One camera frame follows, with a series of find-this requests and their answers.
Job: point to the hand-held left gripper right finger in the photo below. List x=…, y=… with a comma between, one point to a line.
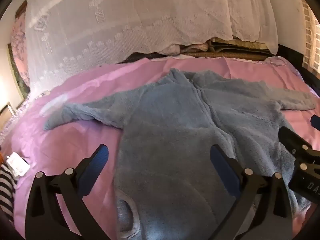
x=221, y=162

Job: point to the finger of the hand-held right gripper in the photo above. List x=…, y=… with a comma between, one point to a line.
x=316, y=122
x=291, y=137

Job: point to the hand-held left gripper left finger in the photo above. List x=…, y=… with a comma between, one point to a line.
x=97, y=161

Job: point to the blue fleece baby onesie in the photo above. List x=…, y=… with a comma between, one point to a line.
x=175, y=130

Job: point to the pink bed sheet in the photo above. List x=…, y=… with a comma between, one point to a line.
x=82, y=100

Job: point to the white flat packet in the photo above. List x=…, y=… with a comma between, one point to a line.
x=18, y=164

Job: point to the striped black white cloth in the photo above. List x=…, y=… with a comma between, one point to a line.
x=6, y=192

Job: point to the woven straw mat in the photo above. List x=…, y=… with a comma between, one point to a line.
x=225, y=55

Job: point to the framed floral painting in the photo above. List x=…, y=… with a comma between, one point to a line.
x=19, y=45

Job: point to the white lace cover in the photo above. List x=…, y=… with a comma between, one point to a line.
x=125, y=17

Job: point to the black bed frame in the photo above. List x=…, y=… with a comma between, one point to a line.
x=293, y=55

